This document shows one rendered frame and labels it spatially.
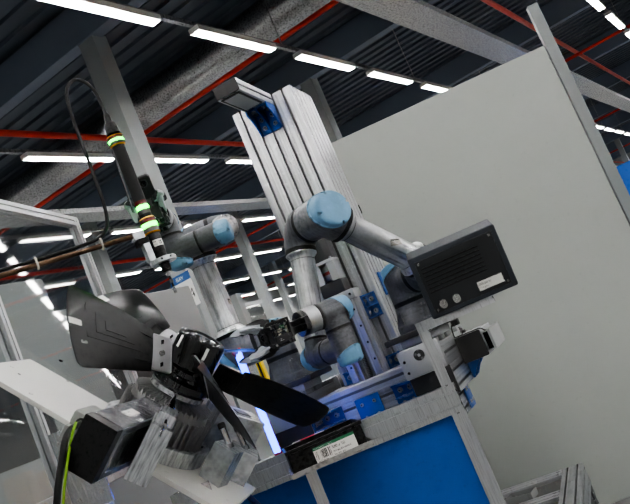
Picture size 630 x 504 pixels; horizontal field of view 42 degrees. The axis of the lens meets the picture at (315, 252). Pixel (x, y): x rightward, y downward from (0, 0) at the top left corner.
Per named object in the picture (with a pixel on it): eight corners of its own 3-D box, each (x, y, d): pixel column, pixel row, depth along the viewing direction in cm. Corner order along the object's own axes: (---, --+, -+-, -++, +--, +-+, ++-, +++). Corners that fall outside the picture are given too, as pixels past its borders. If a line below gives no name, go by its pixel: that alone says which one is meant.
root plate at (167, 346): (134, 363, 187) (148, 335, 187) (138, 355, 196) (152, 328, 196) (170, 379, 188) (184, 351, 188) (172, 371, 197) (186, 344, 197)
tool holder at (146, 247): (147, 265, 206) (133, 230, 207) (141, 272, 212) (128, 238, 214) (179, 255, 210) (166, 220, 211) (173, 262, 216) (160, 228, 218)
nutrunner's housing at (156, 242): (162, 271, 209) (99, 112, 215) (159, 275, 212) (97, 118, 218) (176, 267, 211) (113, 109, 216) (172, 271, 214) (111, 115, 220)
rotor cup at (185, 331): (151, 376, 191) (175, 327, 191) (156, 364, 205) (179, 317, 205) (207, 402, 193) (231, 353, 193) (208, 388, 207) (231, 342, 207)
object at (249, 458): (243, 487, 199) (218, 475, 198) (243, 478, 205) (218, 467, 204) (258, 458, 199) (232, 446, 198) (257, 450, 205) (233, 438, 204)
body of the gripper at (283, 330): (268, 322, 215) (306, 307, 221) (255, 326, 223) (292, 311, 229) (278, 349, 215) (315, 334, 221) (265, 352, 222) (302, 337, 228)
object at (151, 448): (145, 488, 169) (123, 478, 168) (150, 474, 178) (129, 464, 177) (173, 432, 169) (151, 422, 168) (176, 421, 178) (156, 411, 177)
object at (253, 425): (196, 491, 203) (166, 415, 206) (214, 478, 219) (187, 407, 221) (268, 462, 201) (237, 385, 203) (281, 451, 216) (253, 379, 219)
